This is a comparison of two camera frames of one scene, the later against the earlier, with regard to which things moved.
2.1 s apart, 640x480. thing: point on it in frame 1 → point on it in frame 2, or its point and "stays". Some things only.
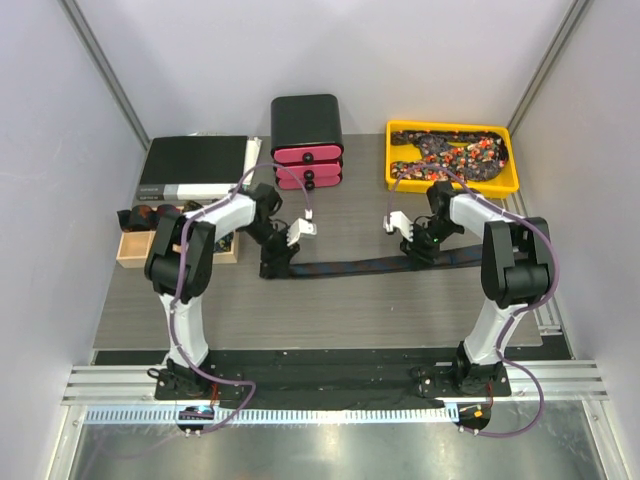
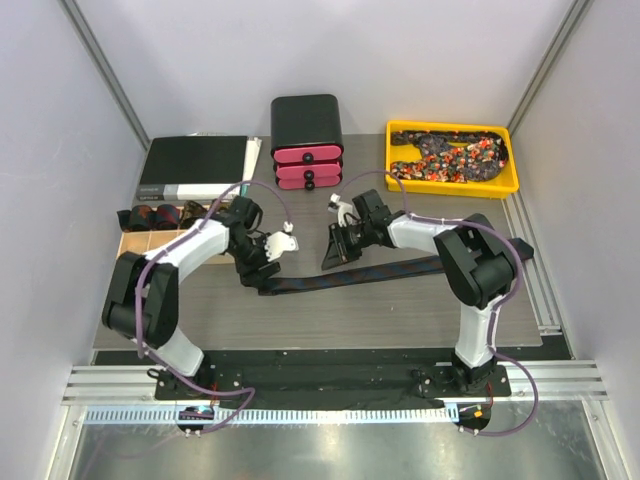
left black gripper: x=279 y=261 → x=251 y=277
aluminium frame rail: x=114 y=385 stays
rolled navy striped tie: x=167 y=209 stays
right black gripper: x=416 y=250 → x=337 y=254
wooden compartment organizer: x=134 y=248 stays
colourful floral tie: x=472 y=155 stays
